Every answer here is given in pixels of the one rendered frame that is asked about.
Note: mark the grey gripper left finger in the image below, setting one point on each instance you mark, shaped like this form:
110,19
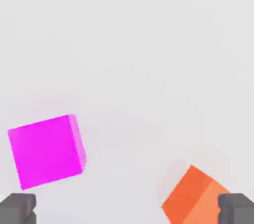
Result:
15,209

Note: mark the small orange cube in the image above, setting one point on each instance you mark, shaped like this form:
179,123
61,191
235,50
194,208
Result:
191,198

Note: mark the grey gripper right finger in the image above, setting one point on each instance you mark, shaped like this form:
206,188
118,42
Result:
238,210

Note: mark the small magenta cube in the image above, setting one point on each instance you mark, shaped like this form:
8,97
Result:
46,151

